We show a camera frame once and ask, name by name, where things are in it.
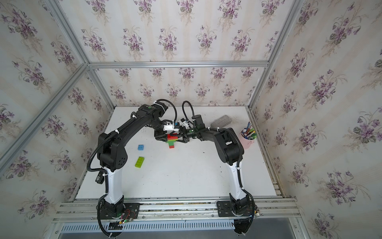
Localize grey eraser block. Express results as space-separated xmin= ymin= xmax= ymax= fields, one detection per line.
xmin=209 ymin=115 xmax=232 ymax=132

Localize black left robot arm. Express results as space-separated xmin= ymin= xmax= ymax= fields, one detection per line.
xmin=87 ymin=101 xmax=168 ymax=218

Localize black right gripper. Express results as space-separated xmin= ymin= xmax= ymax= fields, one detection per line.
xmin=170 ymin=127 xmax=198 ymax=143

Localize aluminium mounting rail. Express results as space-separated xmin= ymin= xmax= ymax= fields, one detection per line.
xmin=53 ymin=197 xmax=302 ymax=223

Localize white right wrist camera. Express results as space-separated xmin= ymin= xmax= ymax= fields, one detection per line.
xmin=180 ymin=118 xmax=194 ymax=128

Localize white slotted cable duct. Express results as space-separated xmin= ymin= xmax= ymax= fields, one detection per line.
xmin=60 ymin=220 xmax=234 ymax=234

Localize red long lego brick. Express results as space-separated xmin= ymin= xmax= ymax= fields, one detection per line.
xmin=167 ymin=134 xmax=178 ymax=141

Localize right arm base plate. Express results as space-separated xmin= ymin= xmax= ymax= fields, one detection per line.
xmin=216 ymin=198 xmax=259 ymax=217

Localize black left camera cable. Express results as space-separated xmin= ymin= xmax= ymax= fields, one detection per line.
xmin=155 ymin=99 xmax=178 ymax=123

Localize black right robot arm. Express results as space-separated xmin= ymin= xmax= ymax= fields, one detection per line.
xmin=170 ymin=115 xmax=257 ymax=218

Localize colourful pens bundle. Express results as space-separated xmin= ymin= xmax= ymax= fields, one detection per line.
xmin=241 ymin=122 xmax=257 ymax=140

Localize black right camera cable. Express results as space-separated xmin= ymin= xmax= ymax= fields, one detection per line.
xmin=181 ymin=101 xmax=196 ymax=121

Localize pink pen cup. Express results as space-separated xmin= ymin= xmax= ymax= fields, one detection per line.
xmin=240 ymin=136 xmax=256 ymax=150

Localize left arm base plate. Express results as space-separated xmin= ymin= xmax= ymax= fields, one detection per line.
xmin=96 ymin=203 xmax=141 ymax=221

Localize black camera cable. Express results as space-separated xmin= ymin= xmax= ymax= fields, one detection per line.
xmin=155 ymin=99 xmax=178 ymax=123
xmin=181 ymin=101 xmax=196 ymax=121

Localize aluminium frame profiles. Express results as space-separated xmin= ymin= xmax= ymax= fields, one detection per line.
xmin=0 ymin=0 xmax=308 ymax=177

